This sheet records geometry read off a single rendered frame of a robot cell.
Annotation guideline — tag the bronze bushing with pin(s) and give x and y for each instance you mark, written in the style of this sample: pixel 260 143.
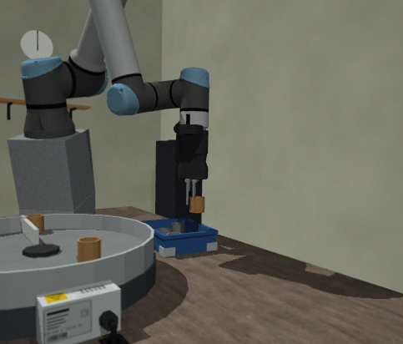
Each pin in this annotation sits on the bronze bushing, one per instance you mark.
pixel 37 220
pixel 89 249
pixel 196 205

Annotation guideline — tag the blue crate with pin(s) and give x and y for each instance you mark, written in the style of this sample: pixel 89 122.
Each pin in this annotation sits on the blue crate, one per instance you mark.
pixel 196 237

